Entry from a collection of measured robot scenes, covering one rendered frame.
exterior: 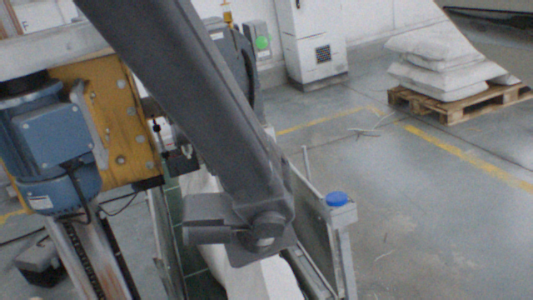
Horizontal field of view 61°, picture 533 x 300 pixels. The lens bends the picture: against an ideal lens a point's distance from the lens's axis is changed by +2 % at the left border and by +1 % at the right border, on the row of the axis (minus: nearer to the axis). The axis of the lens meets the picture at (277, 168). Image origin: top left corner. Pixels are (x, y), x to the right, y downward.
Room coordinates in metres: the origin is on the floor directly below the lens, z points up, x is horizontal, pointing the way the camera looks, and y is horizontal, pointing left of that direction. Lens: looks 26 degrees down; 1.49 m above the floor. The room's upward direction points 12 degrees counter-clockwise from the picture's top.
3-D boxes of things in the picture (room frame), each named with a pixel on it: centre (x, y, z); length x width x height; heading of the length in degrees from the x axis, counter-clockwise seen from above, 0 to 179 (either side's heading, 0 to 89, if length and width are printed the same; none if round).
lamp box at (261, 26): (1.15, -0.02, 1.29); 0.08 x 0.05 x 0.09; 14
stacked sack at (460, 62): (3.59, -1.51, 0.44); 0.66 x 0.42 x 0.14; 8
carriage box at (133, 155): (1.11, 0.47, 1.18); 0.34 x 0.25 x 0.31; 104
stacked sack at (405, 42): (3.79, -1.49, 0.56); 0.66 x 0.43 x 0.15; 101
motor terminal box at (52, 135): (0.79, 0.38, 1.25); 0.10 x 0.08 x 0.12; 129
